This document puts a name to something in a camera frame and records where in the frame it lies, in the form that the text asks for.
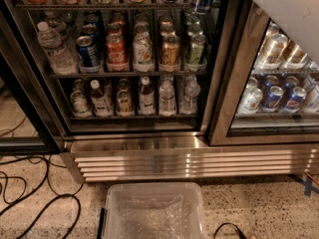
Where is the blue redbull can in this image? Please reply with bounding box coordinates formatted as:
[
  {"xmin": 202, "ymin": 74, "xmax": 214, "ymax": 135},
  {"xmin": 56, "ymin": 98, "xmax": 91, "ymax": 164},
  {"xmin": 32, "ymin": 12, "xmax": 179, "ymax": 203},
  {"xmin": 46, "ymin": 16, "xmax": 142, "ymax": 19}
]
[{"xmin": 191, "ymin": 0, "xmax": 213, "ymax": 15}]

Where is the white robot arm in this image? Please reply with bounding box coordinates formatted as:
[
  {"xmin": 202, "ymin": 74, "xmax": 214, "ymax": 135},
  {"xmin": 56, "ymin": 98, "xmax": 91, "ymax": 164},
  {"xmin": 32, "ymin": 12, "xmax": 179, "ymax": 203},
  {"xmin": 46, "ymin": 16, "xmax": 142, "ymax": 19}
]
[{"xmin": 252, "ymin": 0, "xmax": 319, "ymax": 63}]

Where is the stainless steel fridge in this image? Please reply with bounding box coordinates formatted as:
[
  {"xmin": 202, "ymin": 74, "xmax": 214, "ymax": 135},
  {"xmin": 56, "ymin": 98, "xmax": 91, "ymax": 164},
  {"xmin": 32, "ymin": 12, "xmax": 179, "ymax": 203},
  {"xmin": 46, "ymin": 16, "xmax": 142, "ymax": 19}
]
[{"xmin": 0, "ymin": 0, "xmax": 319, "ymax": 182}]

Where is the white green 7up can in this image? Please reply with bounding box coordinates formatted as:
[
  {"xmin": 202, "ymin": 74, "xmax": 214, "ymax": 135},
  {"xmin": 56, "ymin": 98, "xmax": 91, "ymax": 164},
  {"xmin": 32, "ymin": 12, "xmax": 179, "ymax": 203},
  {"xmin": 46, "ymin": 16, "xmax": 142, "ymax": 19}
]
[{"xmin": 133, "ymin": 35, "xmax": 155, "ymax": 72}]

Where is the green soda can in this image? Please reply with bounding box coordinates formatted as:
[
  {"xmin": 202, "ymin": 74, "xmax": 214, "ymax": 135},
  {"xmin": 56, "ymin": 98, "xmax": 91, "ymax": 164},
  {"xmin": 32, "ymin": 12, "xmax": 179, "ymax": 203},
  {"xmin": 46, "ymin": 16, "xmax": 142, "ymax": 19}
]
[{"xmin": 185, "ymin": 34, "xmax": 206, "ymax": 72}]

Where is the red coca cola can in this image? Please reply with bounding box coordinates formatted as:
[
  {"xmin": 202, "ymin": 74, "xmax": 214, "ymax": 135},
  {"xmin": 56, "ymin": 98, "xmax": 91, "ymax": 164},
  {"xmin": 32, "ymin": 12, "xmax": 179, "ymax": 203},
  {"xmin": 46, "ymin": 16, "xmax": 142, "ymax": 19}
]
[{"xmin": 106, "ymin": 34, "xmax": 130, "ymax": 72}]

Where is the gold soda can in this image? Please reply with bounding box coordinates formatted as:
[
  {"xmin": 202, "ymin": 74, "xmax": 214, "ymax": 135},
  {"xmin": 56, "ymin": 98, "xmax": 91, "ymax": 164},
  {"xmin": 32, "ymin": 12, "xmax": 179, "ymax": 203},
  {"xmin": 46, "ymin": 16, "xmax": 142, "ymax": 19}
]
[{"xmin": 159, "ymin": 34, "xmax": 180, "ymax": 73}]

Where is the white green can behind glass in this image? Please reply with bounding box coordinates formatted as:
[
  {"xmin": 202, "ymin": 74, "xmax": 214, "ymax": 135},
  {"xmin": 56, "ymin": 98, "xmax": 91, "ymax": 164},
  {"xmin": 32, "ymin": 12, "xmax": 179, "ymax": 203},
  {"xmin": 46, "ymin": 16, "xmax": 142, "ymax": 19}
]
[{"xmin": 238, "ymin": 88, "xmax": 263, "ymax": 115}]

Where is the right glass fridge door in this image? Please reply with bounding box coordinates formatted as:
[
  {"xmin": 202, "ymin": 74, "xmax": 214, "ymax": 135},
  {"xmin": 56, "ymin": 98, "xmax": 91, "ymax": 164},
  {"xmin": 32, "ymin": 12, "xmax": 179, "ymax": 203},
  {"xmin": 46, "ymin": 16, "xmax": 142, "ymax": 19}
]
[{"xmin": 210, "ymin": 0, "xmax": 319, "ymax": 145}]

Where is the blue pepsi can behind glass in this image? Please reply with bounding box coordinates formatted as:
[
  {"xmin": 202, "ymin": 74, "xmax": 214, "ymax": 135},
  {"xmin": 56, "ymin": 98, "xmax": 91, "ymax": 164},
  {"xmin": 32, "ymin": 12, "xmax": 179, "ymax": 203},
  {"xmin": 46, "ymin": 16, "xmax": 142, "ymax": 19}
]
[{"xmin": 262, "ymin": 86, "xmax": 284, "ymax": 113}]

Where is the silver can behind glass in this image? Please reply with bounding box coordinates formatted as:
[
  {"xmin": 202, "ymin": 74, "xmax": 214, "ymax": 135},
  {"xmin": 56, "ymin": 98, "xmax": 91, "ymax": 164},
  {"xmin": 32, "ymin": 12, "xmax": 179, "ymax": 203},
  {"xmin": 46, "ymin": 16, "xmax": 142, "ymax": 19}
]
[{"xmin": 254, "ymin": 34, "xmax": 288, "ymax": 70}]

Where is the open left fridge door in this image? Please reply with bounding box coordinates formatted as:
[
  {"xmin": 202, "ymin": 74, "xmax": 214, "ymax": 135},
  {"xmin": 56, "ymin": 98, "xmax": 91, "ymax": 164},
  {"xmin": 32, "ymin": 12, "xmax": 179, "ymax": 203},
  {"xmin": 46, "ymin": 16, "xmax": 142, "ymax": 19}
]
[{"xmin": 0, "ymin": 31, "xmax": 63, "ymax": 155}]

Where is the dark tea bottle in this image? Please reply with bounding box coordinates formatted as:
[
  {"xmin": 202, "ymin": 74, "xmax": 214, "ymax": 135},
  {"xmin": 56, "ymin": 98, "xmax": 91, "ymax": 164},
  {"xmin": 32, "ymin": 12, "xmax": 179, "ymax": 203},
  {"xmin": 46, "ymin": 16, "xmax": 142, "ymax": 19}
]
[{"xmin": 139, "ymin": 77, "xmax": 156, "ymax": 116}]

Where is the small water bottle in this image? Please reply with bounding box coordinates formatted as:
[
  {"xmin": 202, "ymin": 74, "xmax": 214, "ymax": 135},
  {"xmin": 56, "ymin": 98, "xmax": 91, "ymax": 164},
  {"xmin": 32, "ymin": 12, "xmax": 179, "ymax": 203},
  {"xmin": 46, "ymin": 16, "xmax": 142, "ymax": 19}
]
[
  {"xmin": 179, "ymin": 80, "xmax": 200, "ymax": 115},
  {"xmin": 159, "ymin": 81, "xmax": 176, "ymax": 117}
]

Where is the right small water bottle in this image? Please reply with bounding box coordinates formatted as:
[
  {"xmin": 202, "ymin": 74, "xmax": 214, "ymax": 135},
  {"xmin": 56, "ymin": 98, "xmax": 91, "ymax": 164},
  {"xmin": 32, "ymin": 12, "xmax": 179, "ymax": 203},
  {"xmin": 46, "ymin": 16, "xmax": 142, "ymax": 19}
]
[{"xmin": 179, "ymin": 80, "xmax": 200, "ymax": 115}]

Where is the white cap juice bottle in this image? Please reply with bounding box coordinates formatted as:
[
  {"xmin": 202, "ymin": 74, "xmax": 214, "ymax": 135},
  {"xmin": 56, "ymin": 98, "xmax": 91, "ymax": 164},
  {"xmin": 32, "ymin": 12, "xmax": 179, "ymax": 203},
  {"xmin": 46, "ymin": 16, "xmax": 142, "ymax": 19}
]
[{"xmin": 90, "ymin": 80, "xmax": 114, "ymax": 118}]

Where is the clear plastic bin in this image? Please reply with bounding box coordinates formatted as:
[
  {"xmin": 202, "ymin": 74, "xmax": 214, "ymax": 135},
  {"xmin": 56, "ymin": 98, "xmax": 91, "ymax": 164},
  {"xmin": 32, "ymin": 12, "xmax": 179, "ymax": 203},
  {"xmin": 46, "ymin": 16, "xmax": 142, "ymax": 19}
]
[{"xmin": 100, "ymin": 182, "xmax": 207, "ymax": 239}]

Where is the clear water bottle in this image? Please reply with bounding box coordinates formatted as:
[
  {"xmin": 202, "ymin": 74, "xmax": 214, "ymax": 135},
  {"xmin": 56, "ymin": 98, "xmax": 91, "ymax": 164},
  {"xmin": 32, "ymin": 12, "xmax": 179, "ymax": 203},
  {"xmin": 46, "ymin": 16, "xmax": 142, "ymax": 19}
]
[{"xmin": 37, "ymin": 22, "xmax": 77, "ymax": 75}]

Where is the blue floor tape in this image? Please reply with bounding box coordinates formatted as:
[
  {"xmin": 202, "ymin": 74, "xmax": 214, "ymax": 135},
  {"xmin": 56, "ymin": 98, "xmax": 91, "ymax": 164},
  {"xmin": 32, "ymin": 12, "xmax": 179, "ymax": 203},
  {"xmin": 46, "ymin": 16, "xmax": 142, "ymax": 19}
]
[{"xmin": 289, "ymin": 174, "xmax": 319, "ymax": 197}]

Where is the black cable loop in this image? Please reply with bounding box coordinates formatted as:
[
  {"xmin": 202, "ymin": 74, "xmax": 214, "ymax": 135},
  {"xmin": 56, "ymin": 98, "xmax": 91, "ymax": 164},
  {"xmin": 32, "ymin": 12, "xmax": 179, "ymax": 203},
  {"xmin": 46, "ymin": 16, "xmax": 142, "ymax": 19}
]
[{"xmin": 212, "ymin": 222, "xmax": 248, "ymax": 239}]

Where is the black floor cable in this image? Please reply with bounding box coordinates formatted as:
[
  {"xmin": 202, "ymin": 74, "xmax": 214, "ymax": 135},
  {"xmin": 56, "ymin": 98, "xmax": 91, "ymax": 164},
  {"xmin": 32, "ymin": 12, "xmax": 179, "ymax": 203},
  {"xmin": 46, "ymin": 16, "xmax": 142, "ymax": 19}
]
[{"xmin": 0, "ymin": 154, "xmax": 84, "ymax": 239}]

